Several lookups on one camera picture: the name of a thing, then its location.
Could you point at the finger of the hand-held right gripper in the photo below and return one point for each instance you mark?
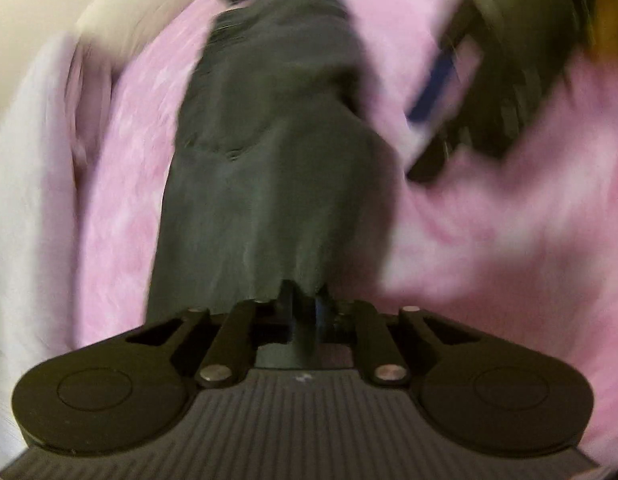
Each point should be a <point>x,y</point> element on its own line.
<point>431,162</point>
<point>431,87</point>

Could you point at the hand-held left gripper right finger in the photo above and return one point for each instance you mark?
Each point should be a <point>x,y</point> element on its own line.
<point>376,345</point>

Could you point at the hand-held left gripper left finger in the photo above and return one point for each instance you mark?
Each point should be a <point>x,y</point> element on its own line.
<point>224,350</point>

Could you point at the dark grey pants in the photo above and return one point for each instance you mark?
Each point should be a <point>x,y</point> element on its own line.
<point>269,160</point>

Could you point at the pink rose blanket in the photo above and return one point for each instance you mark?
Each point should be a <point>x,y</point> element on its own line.
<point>489,235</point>

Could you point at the white ribbed quilt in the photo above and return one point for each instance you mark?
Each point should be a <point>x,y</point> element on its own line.
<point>29,210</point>

